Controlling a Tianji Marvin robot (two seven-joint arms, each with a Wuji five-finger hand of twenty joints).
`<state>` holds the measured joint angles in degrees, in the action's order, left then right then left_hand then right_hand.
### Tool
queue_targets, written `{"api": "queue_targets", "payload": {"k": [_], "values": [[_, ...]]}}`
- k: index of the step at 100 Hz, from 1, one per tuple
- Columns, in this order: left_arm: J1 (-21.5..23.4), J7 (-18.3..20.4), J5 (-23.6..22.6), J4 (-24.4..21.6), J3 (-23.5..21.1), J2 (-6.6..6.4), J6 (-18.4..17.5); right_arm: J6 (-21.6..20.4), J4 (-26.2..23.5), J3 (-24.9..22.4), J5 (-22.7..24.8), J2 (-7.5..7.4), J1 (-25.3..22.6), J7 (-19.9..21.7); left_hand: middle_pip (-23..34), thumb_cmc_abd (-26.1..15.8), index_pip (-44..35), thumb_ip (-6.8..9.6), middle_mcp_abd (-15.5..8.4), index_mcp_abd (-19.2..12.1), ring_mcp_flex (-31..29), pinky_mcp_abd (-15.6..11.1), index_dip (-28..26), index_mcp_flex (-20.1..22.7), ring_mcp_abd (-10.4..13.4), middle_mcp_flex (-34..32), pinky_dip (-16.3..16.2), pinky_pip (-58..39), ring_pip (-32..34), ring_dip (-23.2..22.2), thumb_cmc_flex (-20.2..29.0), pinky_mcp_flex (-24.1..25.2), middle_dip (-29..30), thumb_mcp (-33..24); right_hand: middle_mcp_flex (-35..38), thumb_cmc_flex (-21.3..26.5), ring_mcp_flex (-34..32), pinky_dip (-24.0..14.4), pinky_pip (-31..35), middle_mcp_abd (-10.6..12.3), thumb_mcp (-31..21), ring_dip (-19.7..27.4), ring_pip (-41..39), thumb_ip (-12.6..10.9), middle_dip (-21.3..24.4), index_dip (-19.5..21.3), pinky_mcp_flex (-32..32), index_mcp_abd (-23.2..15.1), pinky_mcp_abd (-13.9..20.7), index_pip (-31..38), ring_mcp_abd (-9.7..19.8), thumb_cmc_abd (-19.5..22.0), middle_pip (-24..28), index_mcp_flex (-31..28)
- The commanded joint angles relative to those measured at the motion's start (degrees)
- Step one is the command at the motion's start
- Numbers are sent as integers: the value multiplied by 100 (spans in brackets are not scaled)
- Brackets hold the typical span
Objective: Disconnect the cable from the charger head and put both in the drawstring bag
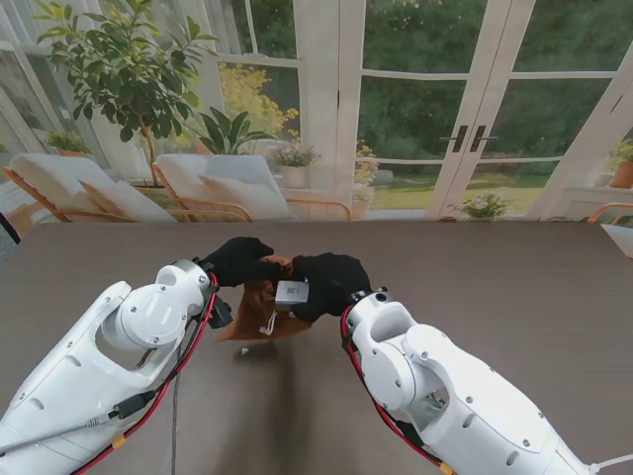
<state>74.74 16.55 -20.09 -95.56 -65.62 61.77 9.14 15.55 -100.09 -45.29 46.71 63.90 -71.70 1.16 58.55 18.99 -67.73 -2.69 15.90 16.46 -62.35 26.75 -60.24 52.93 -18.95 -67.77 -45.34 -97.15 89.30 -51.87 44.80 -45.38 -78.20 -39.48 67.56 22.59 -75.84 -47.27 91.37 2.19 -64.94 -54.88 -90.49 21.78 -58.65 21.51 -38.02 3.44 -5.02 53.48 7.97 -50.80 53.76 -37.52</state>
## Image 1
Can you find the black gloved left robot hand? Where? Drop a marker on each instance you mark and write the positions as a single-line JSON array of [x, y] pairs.
[[237, 262]]

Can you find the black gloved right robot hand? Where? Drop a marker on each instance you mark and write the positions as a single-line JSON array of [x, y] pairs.
[[336, 282]]

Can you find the white and grey charger head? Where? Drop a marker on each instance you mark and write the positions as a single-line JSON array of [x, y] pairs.
[[292, 294]]

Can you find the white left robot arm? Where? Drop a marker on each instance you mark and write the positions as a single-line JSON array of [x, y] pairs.
[[74, 376]]

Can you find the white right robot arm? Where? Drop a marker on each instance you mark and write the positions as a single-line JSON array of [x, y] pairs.
[[470, 406]]

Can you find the printed sunroom backdrop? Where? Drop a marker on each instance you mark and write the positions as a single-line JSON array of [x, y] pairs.
[[420, 109]]

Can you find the dark object at table edge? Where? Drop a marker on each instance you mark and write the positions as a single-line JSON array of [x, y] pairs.
[[7, 240]]

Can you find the white paper sheet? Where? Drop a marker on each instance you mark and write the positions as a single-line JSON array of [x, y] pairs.
[[620, 238]]

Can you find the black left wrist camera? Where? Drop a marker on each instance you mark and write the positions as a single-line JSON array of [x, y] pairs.
[[221, 313]]

